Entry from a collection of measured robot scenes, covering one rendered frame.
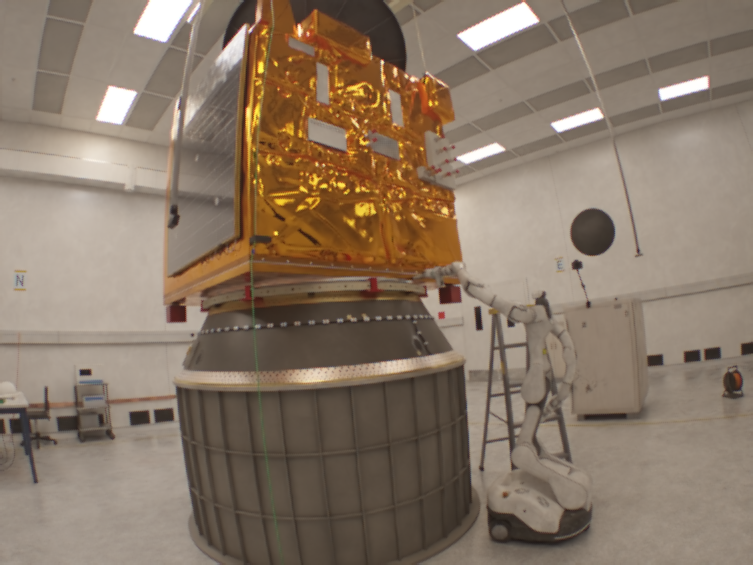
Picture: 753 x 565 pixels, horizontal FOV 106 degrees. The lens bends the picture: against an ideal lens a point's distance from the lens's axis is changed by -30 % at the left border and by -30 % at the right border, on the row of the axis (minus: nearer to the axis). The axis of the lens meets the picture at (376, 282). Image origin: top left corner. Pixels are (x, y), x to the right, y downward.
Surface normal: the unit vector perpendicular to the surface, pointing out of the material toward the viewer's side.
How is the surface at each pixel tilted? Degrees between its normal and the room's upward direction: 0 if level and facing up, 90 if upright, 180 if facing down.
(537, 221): 90
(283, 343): 62
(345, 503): 90
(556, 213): 90
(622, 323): 90
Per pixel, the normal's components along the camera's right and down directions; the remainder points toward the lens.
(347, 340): 0.25, -0.60
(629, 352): -0.69, -0.04
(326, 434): 0.13, -0.14
